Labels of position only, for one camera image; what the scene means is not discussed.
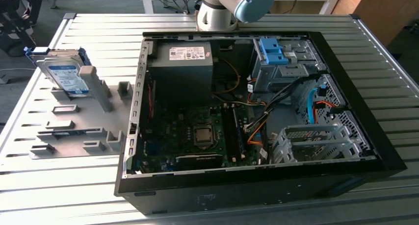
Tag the green motherboard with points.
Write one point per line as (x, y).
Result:
(173, 136)

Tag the grey power supply unit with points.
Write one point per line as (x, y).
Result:
(183, 73)

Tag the wooden cabinet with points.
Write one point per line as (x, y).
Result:
(385, 14)

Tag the white-legged wooden desk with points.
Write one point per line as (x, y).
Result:
(325, 4)

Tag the silver CPU in socket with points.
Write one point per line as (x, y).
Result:
(203, 134)

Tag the blue plastic drive latch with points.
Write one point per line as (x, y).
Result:
(271, 53)

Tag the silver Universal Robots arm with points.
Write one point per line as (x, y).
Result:
(216, 16)

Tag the black graphics card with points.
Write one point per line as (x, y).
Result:
(197, 161)

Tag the black RAM stick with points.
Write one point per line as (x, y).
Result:
(237, 134)

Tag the grey parts rack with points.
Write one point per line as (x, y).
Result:
(81, 117)

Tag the grey metal drive cage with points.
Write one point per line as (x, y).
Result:
(288, 73)

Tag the silver disk bay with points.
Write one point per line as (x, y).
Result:
(313, 136)

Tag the hard disk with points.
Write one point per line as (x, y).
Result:
(65, 80)

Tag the grey floor box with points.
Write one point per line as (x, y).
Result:
(4, 79)

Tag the black open PC case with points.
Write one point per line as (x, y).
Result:
(228, 190)

